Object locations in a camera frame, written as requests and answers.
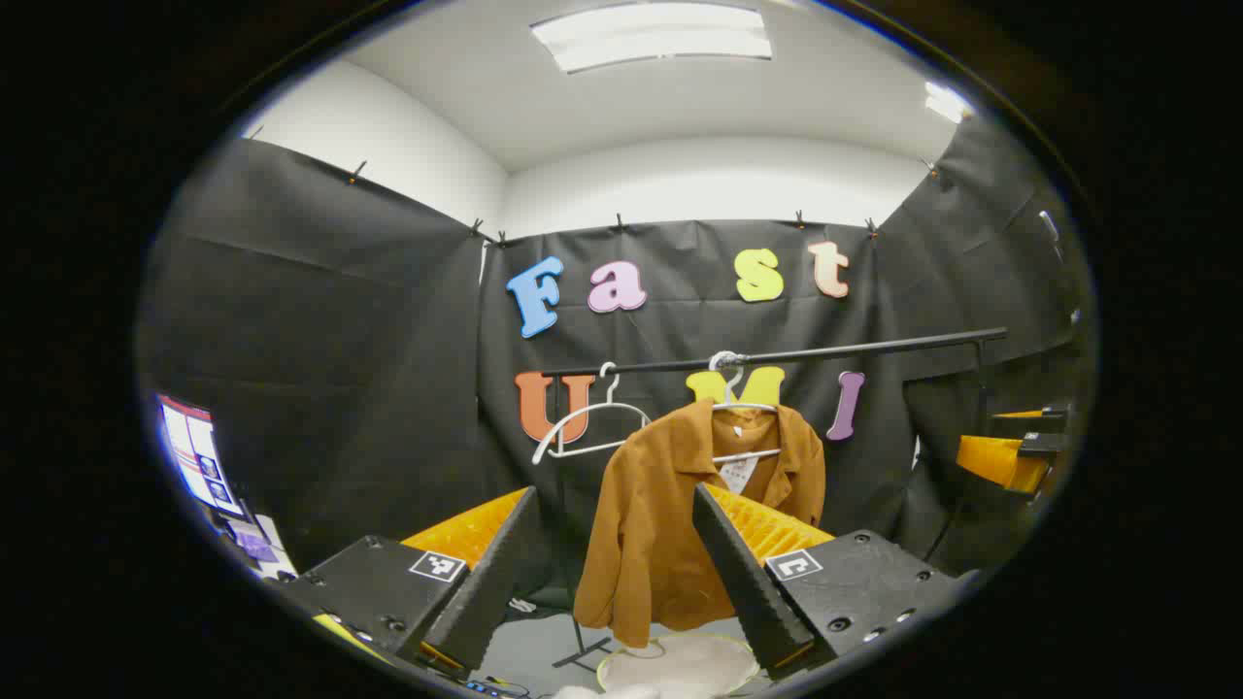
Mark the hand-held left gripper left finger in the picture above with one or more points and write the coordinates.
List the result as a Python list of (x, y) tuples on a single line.
[(490, 592)]

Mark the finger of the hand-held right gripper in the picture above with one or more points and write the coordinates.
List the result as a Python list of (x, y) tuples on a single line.
[(1000, 464), (1034, 422)]

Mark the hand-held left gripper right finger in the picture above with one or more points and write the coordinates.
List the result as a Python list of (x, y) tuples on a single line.
[(748, 573)]

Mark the brown jacket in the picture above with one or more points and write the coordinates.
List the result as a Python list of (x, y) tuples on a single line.
[(651, 524)]

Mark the white round laundry hamper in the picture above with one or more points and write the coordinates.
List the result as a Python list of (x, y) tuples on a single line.
[(680, 665)]

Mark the white hanger with taped hook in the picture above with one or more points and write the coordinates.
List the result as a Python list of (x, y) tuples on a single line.
[(748, 455)]

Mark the black clothes rack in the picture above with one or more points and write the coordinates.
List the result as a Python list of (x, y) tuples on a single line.
[(874, 349)]

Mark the empty white clothes hanger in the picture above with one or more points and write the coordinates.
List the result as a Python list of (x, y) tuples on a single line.
[(560, 427)]

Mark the computer monitor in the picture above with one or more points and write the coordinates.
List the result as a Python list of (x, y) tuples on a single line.
[(194, 451)]

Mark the large ceiling light panel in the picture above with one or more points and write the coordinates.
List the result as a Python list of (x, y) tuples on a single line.
[(651, 34)]

